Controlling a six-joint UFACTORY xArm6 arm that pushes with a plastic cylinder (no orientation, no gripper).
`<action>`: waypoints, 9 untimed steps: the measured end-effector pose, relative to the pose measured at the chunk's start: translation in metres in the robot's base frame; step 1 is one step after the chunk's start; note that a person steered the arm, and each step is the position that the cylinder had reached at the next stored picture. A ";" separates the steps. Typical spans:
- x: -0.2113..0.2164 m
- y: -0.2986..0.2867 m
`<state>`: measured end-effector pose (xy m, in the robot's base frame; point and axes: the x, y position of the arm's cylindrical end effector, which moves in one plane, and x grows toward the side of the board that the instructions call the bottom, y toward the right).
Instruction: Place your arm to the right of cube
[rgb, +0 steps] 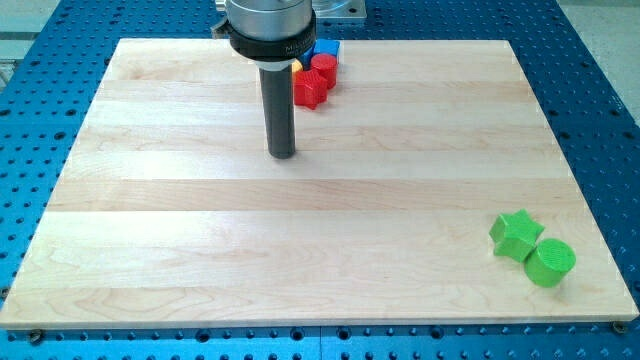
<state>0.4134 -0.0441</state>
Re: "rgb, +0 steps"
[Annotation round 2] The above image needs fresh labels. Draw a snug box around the green cylinder block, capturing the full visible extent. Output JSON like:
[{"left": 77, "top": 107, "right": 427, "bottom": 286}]
[{"left": 524, "top": 238, "right": 576, "bottom": 288}]

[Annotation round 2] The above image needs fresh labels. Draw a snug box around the red star block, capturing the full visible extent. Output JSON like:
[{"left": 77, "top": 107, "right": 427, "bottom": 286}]
[{"left": 293, "top": 69, "right": 328, "bottom": 110}]

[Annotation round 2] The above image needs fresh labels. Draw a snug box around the wooden board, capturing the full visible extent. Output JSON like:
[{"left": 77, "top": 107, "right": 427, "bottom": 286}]
[{"left": 1, "top": 39, "right": 638, "bottom": 330}]

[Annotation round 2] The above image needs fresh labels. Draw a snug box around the green star block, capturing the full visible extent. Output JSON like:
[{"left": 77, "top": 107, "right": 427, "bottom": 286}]
[{"left": 489, "top": 209, "right": 545, "bottom": 263}]

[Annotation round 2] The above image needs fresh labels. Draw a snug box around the blue cube block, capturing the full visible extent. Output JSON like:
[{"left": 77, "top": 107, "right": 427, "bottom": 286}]
[{"left": 297, "top": 39, "right": 341, "bottom": 69}]

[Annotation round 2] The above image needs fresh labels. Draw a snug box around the red cylinder block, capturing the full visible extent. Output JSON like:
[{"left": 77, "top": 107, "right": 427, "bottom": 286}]
[{"left": 311, "top": 53, "right": 338, "bottom": 89}]

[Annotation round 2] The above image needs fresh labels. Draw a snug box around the yellow block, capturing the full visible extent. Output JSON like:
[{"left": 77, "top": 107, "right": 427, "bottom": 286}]
[{"left": 291, "top": 60, "right": 304, "bottom": 74}]

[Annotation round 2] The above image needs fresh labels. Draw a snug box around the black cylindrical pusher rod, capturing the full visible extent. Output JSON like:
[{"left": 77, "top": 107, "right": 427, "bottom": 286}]
[{"left": 259, "top": 65, "right": 296, "bottom": 159}]

